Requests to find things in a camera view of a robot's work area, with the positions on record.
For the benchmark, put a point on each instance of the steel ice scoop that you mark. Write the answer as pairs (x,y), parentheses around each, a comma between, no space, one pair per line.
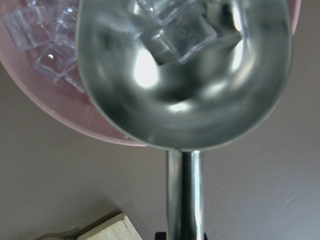
(184,76)

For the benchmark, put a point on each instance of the pile of clear ice cubes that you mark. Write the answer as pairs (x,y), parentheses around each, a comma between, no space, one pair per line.
(48,27)

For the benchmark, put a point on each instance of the pink bowl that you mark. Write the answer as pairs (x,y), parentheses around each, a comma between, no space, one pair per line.
(60,99)

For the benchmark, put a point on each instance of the bamboo cutting board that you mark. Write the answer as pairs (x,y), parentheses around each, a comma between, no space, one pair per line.
(118,227)

